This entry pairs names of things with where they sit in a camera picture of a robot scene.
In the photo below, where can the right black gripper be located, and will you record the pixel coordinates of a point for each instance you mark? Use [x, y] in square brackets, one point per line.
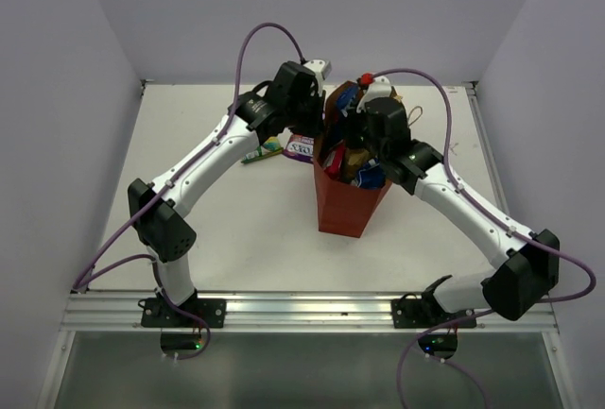
[353, 118]

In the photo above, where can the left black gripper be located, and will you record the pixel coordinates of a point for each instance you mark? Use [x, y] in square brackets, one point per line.
[316, 127]

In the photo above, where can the brown kraft snack bag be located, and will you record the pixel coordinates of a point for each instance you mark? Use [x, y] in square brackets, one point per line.
[354, 158]

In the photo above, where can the small blue snack bag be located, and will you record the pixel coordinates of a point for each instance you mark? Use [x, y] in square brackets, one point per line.
[338, 117]

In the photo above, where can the pink snack bag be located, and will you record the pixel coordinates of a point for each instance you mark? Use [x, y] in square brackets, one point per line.
[333, 161]

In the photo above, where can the large blue chip bag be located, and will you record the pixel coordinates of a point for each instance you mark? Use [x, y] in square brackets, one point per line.
[369, 176]

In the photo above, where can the red paper bag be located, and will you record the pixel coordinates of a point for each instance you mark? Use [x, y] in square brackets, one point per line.
[342, 208]

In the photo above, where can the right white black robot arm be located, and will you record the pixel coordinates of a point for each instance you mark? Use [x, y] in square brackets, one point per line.
[524, 266]

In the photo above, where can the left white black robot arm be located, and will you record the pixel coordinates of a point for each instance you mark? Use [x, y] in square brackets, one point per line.
[159, 208]

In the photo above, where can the purple Fox's candy bag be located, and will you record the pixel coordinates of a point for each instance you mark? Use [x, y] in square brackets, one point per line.
[299, 148]

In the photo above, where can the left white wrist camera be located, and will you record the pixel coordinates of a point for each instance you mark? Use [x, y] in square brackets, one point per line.
[321, 69]

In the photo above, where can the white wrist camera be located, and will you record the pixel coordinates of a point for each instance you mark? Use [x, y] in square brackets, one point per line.
[372, 87]
[321, 69]

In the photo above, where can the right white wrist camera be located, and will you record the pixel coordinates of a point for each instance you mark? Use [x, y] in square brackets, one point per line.
[372, 87]

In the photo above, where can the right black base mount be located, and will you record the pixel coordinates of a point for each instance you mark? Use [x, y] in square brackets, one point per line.
[412, 311]

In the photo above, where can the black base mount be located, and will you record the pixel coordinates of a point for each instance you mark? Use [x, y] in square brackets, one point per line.
[182, 330]
[412, 311]

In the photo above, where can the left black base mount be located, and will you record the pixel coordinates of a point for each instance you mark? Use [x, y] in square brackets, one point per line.
[182, 330]

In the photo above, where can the aluminium rail frame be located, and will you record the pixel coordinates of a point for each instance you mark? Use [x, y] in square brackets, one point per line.
[282, 312]

